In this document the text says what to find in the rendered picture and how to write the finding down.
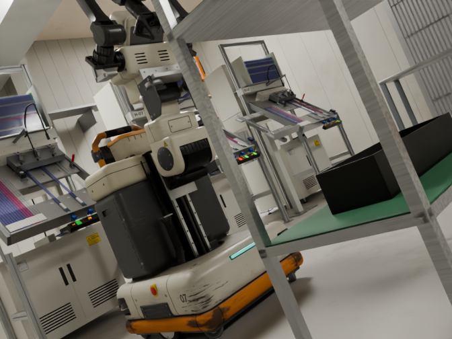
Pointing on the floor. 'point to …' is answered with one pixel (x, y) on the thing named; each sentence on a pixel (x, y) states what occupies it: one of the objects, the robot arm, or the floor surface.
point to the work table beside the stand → (403, 89)
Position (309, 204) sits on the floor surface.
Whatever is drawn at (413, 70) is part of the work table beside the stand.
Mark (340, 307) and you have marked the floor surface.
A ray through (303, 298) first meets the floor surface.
